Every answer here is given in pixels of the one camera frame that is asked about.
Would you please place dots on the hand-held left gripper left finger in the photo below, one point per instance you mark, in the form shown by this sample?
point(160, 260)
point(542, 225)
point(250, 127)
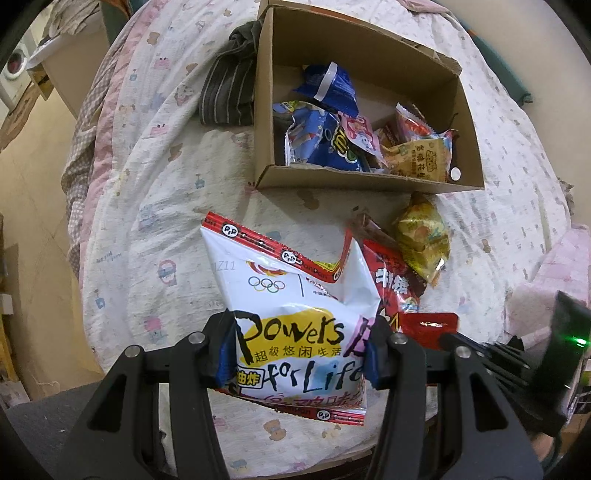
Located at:
point(226, 350)

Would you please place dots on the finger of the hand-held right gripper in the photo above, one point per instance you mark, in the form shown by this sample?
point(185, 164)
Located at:
point(455, 340)

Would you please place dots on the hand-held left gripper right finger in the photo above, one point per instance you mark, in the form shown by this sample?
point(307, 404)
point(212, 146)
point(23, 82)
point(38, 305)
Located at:
point(373, 355)

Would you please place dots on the white snack packet red edges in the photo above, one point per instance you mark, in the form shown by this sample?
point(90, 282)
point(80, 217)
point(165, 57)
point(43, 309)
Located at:
point(295, 295)

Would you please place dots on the peach snack packet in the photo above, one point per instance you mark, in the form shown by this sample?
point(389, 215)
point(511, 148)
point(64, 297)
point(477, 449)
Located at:
point(415, 159)

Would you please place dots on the blue and silver snack packet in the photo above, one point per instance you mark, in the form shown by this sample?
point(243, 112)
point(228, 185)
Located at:
point(318, 134)

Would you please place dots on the dark blue white snack packet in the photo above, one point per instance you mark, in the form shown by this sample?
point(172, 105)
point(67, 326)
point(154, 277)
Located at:
point(339, 90)

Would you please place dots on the cardboard box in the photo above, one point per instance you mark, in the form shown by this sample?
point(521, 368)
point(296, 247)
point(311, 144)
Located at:
point(369, 64)

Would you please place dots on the dark red snack packet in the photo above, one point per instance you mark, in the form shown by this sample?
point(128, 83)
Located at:
point(392, 281)

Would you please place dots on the yellow snack packet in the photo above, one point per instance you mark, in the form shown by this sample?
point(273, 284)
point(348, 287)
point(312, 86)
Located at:
point(420, 235)

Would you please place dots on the brown snack packet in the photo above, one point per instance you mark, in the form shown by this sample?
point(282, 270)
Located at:
point(364, 226)

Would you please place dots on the white printed blanket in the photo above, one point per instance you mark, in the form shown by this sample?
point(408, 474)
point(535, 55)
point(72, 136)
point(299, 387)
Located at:
point(161, 207)

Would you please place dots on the white round cap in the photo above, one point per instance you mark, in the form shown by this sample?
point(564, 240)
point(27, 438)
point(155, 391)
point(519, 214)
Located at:
point(456, 174)

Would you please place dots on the red and white snack packet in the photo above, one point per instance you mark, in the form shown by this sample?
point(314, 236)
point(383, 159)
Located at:
point(413, 124)

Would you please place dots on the small pink white snack packet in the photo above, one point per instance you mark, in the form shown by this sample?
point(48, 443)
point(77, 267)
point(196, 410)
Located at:
point(362, 134)

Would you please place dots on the dark striped cloth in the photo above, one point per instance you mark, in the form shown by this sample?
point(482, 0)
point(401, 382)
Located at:
point(228, 83)

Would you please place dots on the teal cloth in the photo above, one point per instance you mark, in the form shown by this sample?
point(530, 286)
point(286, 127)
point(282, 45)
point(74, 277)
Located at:
point(503, 69)

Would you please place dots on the beige cabinet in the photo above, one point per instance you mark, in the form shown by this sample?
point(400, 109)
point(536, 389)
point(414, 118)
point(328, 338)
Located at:
point(74, 78)

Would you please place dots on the dark green cushion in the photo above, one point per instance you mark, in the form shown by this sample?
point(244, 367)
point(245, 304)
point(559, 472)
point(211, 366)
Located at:
point(115, 14)

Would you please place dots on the white washing machine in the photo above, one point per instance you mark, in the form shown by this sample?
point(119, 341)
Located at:
point(14, 64)

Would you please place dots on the pile of clothes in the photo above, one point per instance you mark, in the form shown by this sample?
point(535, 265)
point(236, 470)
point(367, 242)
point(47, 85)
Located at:
point(74, 16)

